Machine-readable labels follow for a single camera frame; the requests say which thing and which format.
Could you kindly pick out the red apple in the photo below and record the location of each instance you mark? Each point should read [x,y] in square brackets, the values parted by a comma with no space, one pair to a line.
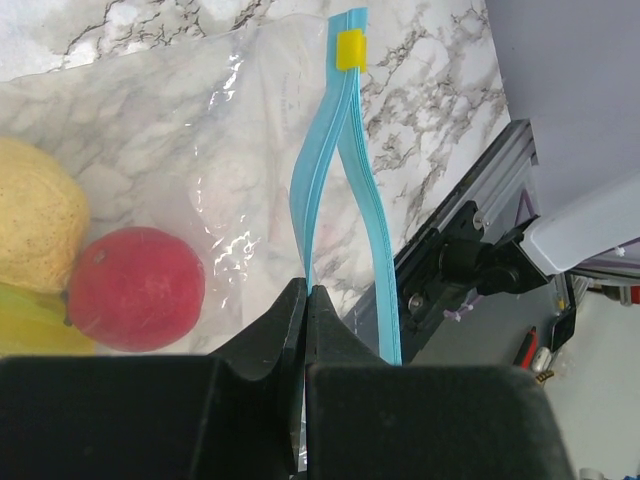
[136,289]

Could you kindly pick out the yellow star fruit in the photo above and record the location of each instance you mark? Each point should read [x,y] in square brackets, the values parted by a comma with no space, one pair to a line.
[34,324]

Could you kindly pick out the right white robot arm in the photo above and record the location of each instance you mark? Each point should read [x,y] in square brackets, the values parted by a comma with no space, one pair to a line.
[596,222]

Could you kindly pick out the clear zip top bag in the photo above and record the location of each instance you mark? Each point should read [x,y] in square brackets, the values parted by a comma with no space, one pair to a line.
[249,147]

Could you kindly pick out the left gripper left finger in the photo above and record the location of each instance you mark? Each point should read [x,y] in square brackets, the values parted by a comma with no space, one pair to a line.
[231,414]

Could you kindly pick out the aluminium frame rail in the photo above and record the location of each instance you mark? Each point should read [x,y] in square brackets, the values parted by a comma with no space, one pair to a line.
[494,196]

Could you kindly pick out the yellow pear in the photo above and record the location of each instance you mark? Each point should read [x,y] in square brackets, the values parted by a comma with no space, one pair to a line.
[45,216]

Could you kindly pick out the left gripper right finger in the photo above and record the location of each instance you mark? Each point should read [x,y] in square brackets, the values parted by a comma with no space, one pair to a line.
[366,419]

